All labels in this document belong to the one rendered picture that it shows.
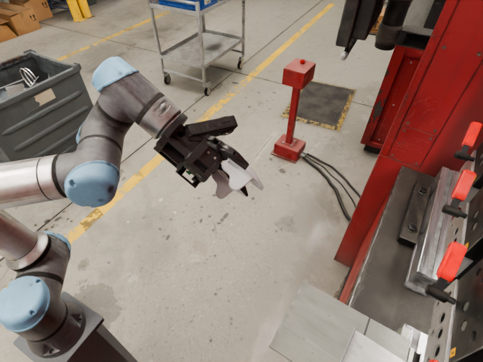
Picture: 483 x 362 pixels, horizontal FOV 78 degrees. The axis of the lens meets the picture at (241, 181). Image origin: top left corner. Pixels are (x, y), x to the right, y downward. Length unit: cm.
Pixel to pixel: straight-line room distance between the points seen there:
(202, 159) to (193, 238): 156
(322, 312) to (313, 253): 128
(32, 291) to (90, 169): 50
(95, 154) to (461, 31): 106
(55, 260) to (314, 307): 71
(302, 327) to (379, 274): 37
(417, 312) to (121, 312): 149
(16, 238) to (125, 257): 125
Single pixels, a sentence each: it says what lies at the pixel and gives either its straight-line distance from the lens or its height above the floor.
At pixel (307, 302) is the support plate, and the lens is 80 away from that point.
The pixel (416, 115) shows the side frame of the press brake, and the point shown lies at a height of 111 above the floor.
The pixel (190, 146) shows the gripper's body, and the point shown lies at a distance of 57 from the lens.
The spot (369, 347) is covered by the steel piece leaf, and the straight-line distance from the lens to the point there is 80.
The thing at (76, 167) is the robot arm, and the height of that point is 141.
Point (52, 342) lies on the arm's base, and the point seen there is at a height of 84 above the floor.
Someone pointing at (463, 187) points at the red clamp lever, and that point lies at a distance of 73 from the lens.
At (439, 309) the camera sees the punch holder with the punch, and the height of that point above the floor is 121.
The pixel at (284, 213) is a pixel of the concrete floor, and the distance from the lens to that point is 221.
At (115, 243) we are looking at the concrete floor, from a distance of 221.
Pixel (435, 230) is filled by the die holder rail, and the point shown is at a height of 97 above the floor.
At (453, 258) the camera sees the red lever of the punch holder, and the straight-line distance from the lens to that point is 59.
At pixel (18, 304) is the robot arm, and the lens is 95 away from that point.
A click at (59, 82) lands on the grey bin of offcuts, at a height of 65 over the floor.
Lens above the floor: 172
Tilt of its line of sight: 46 degrees down
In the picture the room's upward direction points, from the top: straight up
